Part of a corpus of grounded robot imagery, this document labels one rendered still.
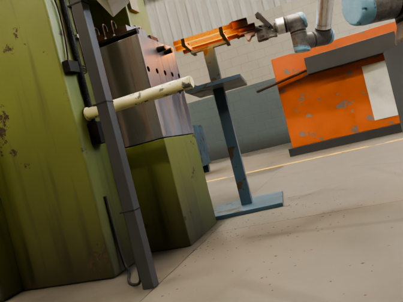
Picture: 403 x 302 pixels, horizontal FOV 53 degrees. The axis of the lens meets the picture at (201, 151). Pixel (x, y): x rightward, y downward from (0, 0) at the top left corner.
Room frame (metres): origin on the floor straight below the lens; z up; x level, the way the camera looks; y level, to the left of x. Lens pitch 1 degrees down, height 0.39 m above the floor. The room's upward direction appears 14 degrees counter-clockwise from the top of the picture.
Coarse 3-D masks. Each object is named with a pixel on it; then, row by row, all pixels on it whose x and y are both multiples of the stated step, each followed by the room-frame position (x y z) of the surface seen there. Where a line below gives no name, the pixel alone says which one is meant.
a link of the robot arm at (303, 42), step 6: (300, 30) 2.25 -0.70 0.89; (294, 36) 2.27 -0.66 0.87; (300, 36) 2.25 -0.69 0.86; (306, 36) 2.26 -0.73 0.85; (312, 36) 2.27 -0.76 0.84; (294, 42) 2.28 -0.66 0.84; (300, 42) 2.26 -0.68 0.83; (306, 42) 2.26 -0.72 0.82; (312, 42) 2.27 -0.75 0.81; (294, 48) 2.29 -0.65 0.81; (300, 48) 2.26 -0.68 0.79; (306, 48) 2.26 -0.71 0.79
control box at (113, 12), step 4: (100, 0) 1.38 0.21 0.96; (104, 0) 1.32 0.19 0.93; (108, 0) 1.30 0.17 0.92; (112, 0) 1.32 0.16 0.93; (116, 0) 1.35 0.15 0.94; (120, 0) 1.37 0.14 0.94; (124, 0) 1.40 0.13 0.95; (104, 4) 1.38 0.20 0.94; (108, 4) 1.33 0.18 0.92; (112, 4) 1.35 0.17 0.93; (116, 4) 1.38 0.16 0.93; (120, 4) 1.40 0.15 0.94; (124, 4) 1.43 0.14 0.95; (108, 8) 1.39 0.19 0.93; (112, 8) 1.38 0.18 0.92; (116, 8) 1.41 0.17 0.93; (120, 8) 1.43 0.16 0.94; (112, 12) 1.40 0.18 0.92; (116, 12) 1.43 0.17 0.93; (112, 16) 1.45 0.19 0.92
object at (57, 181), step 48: (0, 0) 1.55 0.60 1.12; (48, 0) 1.50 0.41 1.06; (0, 48) 1.56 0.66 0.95; (48, 48) 1.49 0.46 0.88; (0, 96) 1.58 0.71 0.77; (48, 96) 1.51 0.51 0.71; (0, 144) 1.60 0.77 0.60; (48, 144) 1.53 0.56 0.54; (0, 192) 1.62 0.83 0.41; (48, 192) 1.55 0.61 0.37; (96, 192) 1.50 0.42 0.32; (48, 240) 1.57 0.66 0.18; (96, 240) 1.49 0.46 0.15
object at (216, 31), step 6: (234, 24) 2.12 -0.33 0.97; (240, 24) 2.12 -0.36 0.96; (246, 24) 2.11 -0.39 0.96; (210, 30) 2.14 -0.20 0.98; (216, 30) 2.13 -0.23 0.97; (228, 30) 2.14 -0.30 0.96; (234, 30) 2.13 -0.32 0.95; (192, 36) 2.16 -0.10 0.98; (198, 36) 2.15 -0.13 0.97; (204, 36) 2.15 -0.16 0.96; (174, 42) 2.18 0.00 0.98; (180, 42) 2.17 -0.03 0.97; (186, 42) 2.17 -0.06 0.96
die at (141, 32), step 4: (116, 28) 1.75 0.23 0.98; (120, 28) 1.75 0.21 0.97; (124, 28) 1.74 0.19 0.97; (128, 28) 1.75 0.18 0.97; (132, 28) 1.79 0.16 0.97; (140, 28) 1.87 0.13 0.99; (108, 32) 1.77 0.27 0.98; (112, 32) 1.76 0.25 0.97; (116, 32) 1.75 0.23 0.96; (120, 32) 1.75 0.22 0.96; (140, 32) 1.86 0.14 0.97; (144, 32) 1.90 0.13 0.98; (100, 36) 1.78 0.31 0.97; (108, 36) 1.77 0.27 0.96; (112, 36) 1.76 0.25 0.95; (144, 36) 1.89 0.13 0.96; (100, 40) 1.78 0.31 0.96
